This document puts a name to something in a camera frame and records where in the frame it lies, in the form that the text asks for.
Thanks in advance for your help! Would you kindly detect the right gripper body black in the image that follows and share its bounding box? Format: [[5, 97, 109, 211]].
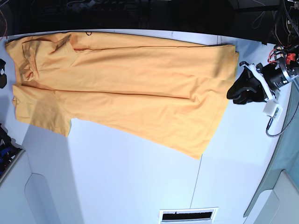
[[0, 59, 7, 89]]

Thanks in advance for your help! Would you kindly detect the box of dark items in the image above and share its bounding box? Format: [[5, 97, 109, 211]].
[[0, 123, 24, 179]]

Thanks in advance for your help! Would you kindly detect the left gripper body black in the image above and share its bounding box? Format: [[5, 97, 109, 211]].
[[227, 67, 266, 105]]

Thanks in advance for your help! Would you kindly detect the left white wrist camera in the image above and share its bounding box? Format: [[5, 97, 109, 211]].
[[240, 61, 282, 119]]

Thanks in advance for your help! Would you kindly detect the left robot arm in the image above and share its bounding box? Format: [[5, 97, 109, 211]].
[[227, 0, 299, 105]]

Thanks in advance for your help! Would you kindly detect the white slotted vent panel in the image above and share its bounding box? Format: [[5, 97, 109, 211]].
[[158, 207, 218, 224]]

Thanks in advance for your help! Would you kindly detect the orange yellow t-shirt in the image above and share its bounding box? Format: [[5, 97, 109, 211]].
[[5, 32, 239, 159]]

